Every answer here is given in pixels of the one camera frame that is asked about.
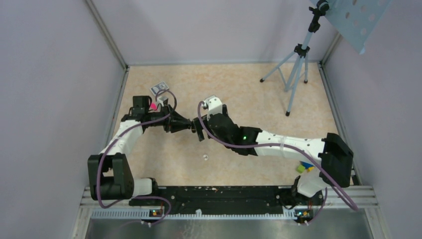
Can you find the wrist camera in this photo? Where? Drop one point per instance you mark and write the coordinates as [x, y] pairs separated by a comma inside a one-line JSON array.
[[162, 101], [213, 105]]

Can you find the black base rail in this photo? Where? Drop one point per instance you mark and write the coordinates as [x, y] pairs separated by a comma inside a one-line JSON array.
[[229, 200]]

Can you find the green cube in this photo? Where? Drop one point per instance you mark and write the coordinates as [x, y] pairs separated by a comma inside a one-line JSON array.
[[300, 169]]

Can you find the blue toy block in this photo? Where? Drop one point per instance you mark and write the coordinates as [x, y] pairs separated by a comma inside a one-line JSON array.
[[306, 165]]

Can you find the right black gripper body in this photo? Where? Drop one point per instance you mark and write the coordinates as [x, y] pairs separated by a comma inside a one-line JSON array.
[[228, 147]]

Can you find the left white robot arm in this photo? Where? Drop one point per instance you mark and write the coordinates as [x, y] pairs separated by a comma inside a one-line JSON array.
[[110, 177]]

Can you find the perforated blue panel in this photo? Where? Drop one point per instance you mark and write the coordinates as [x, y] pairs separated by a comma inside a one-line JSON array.
[[354, 19]]

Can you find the pink block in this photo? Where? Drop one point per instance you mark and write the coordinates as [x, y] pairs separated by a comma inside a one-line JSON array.
[[153, 107]]

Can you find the card deck box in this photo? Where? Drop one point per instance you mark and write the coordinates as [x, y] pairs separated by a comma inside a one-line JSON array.
[[159, 87]]

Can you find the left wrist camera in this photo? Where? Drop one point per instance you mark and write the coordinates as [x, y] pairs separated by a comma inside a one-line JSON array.
[[162, 101]]

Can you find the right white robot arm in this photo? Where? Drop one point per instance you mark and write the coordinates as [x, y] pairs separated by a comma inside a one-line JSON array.
[[330, 155]]

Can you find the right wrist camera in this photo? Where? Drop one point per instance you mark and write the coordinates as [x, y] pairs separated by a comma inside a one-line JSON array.
[[213, 105]]

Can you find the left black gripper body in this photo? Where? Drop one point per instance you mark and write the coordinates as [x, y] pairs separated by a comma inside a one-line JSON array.
[[154, 116]]

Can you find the light blue tripod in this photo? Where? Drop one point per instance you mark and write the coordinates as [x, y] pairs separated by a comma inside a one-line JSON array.
[[300, 67]]

